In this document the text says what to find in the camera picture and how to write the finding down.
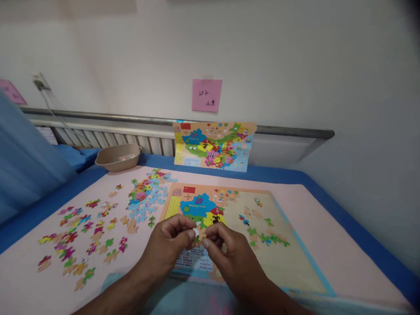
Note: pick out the person's left hand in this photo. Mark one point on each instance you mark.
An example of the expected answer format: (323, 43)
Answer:
(164, 242)

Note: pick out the person's right hand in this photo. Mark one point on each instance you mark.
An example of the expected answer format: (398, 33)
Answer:
(234, 256)

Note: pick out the person's right index finger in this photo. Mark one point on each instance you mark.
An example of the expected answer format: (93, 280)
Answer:
(218, 229)

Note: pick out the person's left index finger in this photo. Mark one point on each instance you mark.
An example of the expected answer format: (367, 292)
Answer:
(180, 221)

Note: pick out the person's right thumb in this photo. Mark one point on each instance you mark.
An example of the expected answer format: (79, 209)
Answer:
(211, 251)

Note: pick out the person's left thumb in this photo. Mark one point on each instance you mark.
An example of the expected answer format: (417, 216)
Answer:
(185, 241)

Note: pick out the person's right fingers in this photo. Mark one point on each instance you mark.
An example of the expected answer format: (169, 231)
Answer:
(224, 246)

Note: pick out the green and white puzzle piece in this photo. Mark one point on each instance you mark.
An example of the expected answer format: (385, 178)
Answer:
(197, 235)

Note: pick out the cluster of joined puzzle pieces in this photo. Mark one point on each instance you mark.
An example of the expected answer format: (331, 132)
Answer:
(146, 200)

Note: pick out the group of pieces on board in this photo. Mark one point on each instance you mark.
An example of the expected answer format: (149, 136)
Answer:
(265, 233)

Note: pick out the person's body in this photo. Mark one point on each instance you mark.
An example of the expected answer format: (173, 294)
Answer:
(190, 298)

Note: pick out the map puzzle board tray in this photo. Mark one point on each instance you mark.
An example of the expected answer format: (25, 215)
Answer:
(295, 262)

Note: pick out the blue table cover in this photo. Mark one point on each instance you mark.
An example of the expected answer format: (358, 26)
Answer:
(279, 177)

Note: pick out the colourful map reference sheet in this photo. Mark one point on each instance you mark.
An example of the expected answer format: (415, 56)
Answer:
(215, 146)

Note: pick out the beige plastic basin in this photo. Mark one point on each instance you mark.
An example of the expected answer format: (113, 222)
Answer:
(118, 159)

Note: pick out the pile of loose puzzle pieces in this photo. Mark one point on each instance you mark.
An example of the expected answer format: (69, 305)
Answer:
(78, 236)

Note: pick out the pink table mat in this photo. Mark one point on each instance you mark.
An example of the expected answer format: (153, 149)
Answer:
(328, 229)

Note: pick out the white radiator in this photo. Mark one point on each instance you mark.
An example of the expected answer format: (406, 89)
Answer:
(108, 137)

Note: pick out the pink sticky note with handwriting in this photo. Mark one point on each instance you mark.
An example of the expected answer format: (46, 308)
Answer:
(206, 95)

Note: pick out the blue curtain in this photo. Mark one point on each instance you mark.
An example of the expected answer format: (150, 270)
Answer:
(29, 164)

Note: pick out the pink paper note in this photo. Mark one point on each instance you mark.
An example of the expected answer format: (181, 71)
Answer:
(11, 92)

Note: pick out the grey metal rail pipe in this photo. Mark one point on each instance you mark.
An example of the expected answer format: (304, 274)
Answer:
(131, 118)

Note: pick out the wall socket with charger plug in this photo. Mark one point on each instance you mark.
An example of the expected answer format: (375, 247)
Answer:
(41, 82)

